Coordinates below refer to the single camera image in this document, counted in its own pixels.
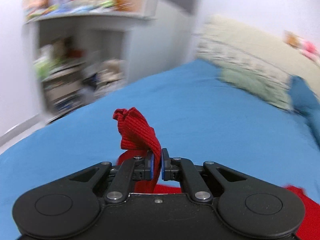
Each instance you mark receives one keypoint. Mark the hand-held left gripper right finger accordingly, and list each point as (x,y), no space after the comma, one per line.
(164,165)

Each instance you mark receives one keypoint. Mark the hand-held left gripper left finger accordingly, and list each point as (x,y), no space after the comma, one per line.
(149,165)

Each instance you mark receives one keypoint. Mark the red knit garment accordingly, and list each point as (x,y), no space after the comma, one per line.
(140,132)

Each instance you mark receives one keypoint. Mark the white shelf unit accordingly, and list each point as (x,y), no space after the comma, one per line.
(80,62)

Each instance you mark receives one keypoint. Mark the blue pillow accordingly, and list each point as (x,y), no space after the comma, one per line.
(303,100)

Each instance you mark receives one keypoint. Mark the row of colourful toys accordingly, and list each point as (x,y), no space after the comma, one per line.
(77,2)

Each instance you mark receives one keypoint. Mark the orange and pink plush toys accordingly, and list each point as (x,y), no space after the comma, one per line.
(301,43)

